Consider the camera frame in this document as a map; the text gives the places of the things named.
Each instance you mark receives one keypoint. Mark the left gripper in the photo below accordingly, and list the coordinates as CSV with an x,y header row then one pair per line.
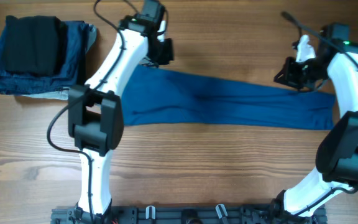
x,y
168,45

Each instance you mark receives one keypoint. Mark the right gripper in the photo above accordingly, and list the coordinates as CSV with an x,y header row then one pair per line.
x,y
288,78

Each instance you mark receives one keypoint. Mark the blue polo shirt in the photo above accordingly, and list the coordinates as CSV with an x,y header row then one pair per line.
x,y
157,96

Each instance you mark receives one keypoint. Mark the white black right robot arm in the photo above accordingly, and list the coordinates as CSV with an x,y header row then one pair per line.
x,y
336,167

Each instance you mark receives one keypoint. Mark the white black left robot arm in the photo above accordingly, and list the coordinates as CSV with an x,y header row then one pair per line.
x,y
95,116

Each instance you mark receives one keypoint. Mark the light grey folded garment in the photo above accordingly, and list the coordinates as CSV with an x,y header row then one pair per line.
x,y
63,94

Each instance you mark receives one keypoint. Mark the dark blue folded garment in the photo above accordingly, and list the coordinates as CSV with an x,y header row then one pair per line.
x,y
80,37

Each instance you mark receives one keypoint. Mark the black folded garment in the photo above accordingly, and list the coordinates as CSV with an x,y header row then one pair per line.
x,y
34,45

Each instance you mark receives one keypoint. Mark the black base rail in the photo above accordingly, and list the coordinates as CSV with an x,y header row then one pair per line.
x,y
245,214

